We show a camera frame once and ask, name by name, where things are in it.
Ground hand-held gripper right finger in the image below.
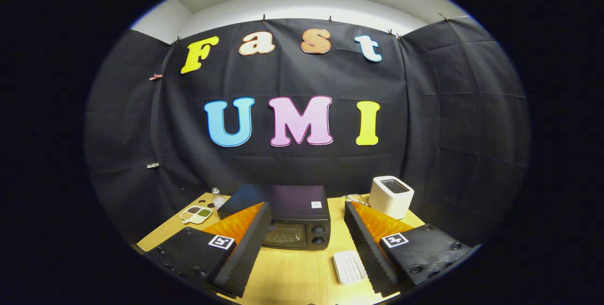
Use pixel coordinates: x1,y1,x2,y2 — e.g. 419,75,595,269
344,200,472,297

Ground white divided snack plate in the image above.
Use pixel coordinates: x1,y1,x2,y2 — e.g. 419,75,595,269
179,205,214,225

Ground black toaster oven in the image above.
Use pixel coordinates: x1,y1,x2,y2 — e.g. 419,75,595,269
217,183,332,251

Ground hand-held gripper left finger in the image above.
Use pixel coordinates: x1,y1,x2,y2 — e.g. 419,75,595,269
150,201,273,298

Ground black backdrop cloth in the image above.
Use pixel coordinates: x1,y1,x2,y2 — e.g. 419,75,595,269
84,15,531,249

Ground white slot toaster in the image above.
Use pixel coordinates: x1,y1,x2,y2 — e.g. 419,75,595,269
369,176,415,220

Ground white ribbed tray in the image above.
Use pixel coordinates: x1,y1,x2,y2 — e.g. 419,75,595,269
333,250,368,286

